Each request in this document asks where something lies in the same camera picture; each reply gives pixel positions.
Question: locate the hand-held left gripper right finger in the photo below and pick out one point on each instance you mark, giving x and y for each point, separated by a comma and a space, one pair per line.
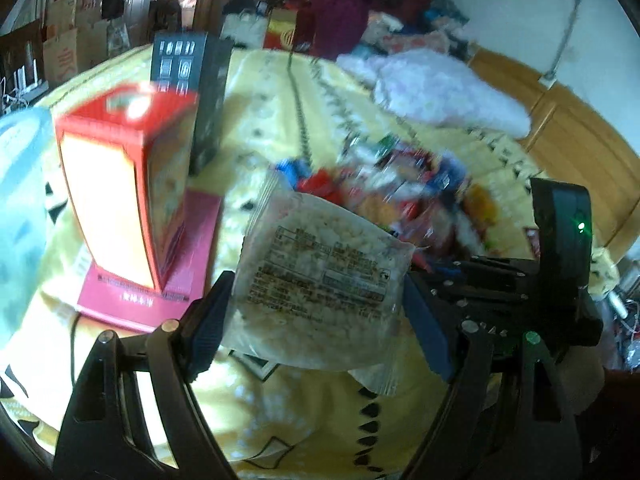
427, 332

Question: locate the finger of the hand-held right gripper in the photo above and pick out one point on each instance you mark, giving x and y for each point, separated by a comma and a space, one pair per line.
445, 272

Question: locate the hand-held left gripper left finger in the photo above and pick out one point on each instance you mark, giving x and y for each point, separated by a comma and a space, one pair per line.
205, 332

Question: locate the pile of colourful snack packets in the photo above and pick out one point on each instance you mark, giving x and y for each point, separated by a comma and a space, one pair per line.
410, 190

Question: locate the white rice cracker packet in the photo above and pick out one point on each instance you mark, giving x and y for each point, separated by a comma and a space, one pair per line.
320, 280

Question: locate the clear plastic container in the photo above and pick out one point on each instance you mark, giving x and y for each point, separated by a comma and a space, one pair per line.
22, 220

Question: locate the person's right forearm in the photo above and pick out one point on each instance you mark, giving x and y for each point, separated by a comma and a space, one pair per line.
617, 425

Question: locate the person's right hand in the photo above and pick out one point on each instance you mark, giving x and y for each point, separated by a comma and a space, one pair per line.
585, 375

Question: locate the yellow patterned cloth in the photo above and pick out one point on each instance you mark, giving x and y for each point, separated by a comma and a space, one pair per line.
605, 272

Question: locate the flat magenta box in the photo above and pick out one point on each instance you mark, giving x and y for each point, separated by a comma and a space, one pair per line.
195, 240

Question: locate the yellow patterned bed blanket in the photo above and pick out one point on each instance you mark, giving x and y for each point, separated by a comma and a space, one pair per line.
280, 430

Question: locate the wooden bed headboard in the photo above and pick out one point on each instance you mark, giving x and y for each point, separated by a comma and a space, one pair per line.
570, 130

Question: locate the black box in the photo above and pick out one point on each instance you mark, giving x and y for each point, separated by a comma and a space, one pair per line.
205, 90

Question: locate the colourful clothes heap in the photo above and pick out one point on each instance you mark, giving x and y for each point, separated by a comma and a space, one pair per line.
420, 15

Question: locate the maroon garment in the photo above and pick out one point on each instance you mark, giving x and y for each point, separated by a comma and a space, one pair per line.
332, 20

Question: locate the red yellow gift box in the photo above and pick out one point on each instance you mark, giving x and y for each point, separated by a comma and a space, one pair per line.
280, 32

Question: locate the white paper bag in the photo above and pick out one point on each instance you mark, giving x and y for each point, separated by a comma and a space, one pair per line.
242, 30

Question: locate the large cardboard box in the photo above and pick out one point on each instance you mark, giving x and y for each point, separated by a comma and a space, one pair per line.
70, 55

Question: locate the small cardboard box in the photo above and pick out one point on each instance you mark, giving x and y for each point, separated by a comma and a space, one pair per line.
75, 7

